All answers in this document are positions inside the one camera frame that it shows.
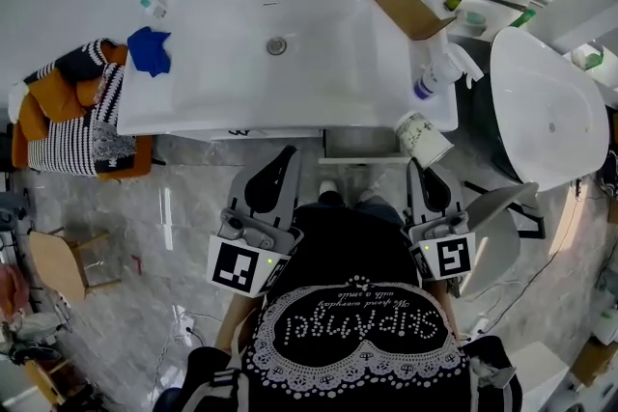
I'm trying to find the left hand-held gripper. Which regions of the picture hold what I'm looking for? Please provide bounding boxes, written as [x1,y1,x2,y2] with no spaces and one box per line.
[206,145,306,297]

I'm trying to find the person's black printed shirt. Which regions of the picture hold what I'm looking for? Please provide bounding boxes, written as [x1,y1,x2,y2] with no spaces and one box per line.
[181,202,522,412]

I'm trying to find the patterned paper cup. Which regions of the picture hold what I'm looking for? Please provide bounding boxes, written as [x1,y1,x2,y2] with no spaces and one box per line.
[393,109,455,170]

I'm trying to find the white blue-label spray bottle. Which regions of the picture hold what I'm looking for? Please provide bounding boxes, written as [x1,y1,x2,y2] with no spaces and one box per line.
[412,43,486,101]

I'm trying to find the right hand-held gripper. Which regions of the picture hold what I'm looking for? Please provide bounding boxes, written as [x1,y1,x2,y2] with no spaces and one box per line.
[406,156,478,282]

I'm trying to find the small clear green-capped bottle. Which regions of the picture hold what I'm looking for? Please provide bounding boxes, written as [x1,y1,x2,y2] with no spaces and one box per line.
[139,0,169,20]

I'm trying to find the blue cloth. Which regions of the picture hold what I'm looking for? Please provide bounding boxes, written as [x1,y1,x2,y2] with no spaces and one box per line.
[126,26,173,78]

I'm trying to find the green spray bottle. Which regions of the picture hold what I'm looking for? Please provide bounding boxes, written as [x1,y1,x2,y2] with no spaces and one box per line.
[569,43,604,71]

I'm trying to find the white vanity drawer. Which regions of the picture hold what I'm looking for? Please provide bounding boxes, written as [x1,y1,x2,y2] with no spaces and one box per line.
[318,125,411,166]

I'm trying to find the brown cardboard piece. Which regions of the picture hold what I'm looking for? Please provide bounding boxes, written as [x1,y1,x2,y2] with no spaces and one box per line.
[365,0,458,42]

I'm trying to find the red plastic bag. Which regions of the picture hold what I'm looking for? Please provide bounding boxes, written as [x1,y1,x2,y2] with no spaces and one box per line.
[0,264,30,305]

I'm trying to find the white vanity cabinet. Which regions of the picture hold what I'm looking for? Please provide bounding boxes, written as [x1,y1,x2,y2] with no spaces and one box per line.
[117,0,460,142]

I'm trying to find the person's blue jeans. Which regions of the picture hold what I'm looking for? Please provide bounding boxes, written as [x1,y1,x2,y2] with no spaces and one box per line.
[294,190,407,228]

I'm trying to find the orange sofa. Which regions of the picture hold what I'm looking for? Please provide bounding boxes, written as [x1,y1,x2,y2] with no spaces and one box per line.
[12,38,155,182]

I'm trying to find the orange cushion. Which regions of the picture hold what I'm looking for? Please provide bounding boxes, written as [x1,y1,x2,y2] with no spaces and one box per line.
[26,71,88,122]

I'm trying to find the grey chair with black legs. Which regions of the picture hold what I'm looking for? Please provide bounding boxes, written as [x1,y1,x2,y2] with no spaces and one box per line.
[458,180,547,300]

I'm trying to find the black white striped blanket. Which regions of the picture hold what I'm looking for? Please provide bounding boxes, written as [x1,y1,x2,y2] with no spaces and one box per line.
[26,57,136,178]

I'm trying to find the person's left forearm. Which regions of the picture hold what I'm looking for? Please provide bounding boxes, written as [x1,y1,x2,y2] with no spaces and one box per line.
[214,291,265,351]

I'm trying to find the wooden stool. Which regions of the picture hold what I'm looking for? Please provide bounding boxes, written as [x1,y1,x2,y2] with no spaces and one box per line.
[27,229,122,304]

